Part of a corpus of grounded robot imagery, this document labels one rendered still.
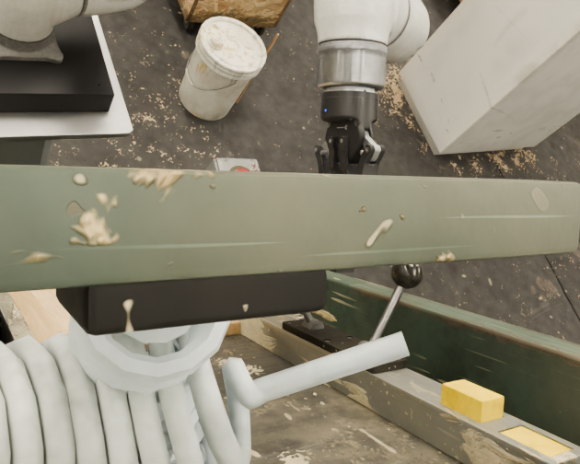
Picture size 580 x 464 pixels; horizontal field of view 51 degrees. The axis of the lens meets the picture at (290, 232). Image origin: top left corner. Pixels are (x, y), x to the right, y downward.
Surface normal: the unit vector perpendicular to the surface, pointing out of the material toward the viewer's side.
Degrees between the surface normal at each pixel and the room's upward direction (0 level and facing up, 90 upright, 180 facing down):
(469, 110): 90
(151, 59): 0
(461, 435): 90
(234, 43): 0
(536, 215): 34
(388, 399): 90
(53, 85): 2
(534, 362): 90
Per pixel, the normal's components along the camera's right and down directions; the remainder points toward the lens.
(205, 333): -0.48, -0.54
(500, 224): 0.51, 0.11
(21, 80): 0.47, -0.43
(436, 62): -0.83, 0.12
